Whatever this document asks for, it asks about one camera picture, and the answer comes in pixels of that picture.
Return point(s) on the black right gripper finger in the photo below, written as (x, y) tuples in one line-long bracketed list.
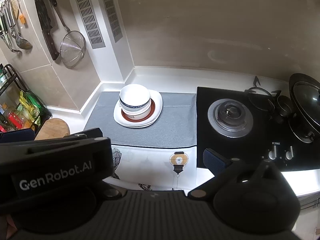
[(224, 170)]

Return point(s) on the large white floral plate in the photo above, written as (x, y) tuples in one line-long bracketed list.
[(123, 119)]

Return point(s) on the brown round plate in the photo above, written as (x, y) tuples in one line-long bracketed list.
[(139, 116)]

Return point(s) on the white blue-rimmed bowl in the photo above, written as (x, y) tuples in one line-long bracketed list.
[(134, 97)]

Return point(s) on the left stove knob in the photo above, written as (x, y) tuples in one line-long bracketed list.
[(273, 153)]

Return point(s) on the stove knob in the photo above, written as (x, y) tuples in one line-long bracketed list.
[(289, 153), (273, 153)]

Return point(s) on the left steel gas burner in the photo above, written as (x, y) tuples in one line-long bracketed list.
[(230, 118)]

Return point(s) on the black gas stove top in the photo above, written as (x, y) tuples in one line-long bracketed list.
[(268, 129)]

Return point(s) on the wooden cutting board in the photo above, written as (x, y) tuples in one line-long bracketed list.
[(52, 129)]

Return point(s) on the grey counter mat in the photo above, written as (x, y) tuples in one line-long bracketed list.
[(171, 125)]

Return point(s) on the right stove knob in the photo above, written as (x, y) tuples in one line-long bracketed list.
[(289, 153)]

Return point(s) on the red condiment bottle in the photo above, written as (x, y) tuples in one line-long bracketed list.
[(15, 120)]

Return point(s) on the patterned white cloth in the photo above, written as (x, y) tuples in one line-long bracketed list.
[(157, 169)]

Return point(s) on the green snack packet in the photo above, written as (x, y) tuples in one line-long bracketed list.
[(30, 107)]

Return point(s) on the black pot support grate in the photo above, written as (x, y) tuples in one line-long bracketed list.
[(261, 98)]

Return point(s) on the right gas burner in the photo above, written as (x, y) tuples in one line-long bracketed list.
[(302, 129)]

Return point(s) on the black wok lid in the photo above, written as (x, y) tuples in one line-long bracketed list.
[(304, 93)]

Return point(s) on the steel ladle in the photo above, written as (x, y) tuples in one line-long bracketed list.
[(20, 41)]

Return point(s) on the left metal vent grille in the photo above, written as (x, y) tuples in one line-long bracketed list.
[(90, 23)]

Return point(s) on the dark cleaver knife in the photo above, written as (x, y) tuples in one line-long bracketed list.
[(46, 27)]

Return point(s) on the wooden spatula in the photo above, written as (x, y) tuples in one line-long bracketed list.
[(16, 11)]

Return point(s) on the black wire rack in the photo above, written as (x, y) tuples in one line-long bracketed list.
[(11, 85)]

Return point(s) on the wire mesh skimmer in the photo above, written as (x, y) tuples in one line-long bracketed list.
[(73, 45)]

